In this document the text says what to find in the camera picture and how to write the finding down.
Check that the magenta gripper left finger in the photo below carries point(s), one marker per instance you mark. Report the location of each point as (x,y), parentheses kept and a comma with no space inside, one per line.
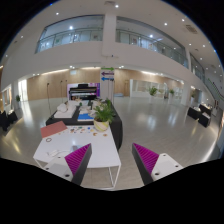
(73,166)

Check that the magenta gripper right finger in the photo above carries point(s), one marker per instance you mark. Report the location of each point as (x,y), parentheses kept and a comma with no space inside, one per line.
(153,166)

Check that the white rectangular table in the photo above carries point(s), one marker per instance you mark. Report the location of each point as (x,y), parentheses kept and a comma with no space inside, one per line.
(104,151)

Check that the red board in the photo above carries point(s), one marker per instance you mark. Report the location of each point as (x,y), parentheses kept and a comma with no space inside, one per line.
(53,129)

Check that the blue book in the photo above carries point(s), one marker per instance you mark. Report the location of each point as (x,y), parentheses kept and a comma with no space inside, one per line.
(85,117)

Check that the white cushion stack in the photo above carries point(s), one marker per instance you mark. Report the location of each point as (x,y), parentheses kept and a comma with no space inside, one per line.
(65,110)

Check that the black draped table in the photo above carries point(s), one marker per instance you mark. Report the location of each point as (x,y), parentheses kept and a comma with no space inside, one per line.
(84,107)

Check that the potted green plant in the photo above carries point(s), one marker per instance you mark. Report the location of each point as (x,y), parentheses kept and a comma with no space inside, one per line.
(104,115)

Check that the black display stand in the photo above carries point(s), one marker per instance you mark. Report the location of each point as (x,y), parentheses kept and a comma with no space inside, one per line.
(205,117)
(194,113)

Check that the black display stand far right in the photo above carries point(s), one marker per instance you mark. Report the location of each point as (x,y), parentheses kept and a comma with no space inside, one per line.
(205,117)

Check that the black piano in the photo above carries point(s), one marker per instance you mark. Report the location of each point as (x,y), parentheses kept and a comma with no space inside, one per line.
(82,91)

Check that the black chair left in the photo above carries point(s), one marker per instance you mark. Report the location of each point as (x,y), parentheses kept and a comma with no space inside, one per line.
(6,119)

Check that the directional sign pillar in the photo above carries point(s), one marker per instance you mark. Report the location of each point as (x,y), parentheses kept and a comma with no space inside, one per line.
(107,83)

